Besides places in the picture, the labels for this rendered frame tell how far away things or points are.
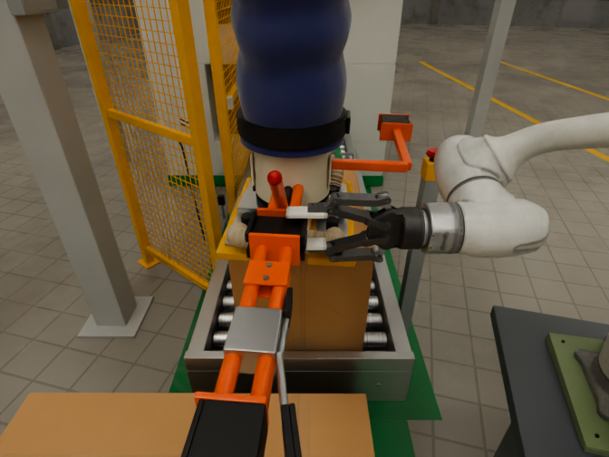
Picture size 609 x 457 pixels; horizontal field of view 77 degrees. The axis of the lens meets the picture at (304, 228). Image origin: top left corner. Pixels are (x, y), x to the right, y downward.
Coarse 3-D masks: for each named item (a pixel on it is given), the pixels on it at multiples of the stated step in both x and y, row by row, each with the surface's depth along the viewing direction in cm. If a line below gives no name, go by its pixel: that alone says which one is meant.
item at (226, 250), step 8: (248, 184) 103; (232, 216) 91; (240, 216) 90; (248, 216) 85; (256, 216) 90; (224, 232) 85; (224, 240) 83; (224, 248) 80; (232, 248) 80; (240, 248) 80; (224, 256) 80; (232, 256) 80; (240, 256) 79
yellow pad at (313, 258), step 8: (344, 184) 103; (352, 192) 101; (312, 224) 88; (320, 224) 87; (328, 224) 84; (336, 224) 84; (344, 224) 87; (352, 224) 88; (344, 232) 85; (352, 232) 86; (312, 256) 79; (320, 256) 79; (312, 264) 79; (320, 264) 79; (328, 264) 79; (336, 264) 79; (344, 264) 78; (352, 264) 78
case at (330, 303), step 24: (360, 192) 133; (240, 264) 106; (360, 264) 105; (240, 288) 111; (312, 288) 110; (336, 288) 110; (360, 288) 110; (312, 312) 116; (336, 312) 115; (360, 312) 115; (288, 336) 122; (312, 336) 121; (336, 336) 121; (360, 336) 121
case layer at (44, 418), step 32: (32, 416) 107; (64, 416) 107; (96, 416) 107; (128, 416) 107; (160, 416) 107; (192, 416) 107; (320, 416) 107; (352, 416) 107; (0, 448) 100; (32, 448) 100; (64, 448) 100; (96, 448) 100; (128, 448) 100; (160, 448) 100; (320, 448) 100; (352, 448) 100
